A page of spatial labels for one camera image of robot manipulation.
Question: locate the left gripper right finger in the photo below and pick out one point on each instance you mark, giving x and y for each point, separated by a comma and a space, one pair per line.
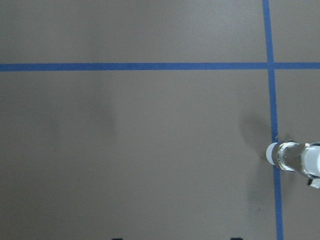
236, 238

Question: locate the white chrome PPR valve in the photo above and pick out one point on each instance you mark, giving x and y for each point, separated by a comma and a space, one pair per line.
292, 156

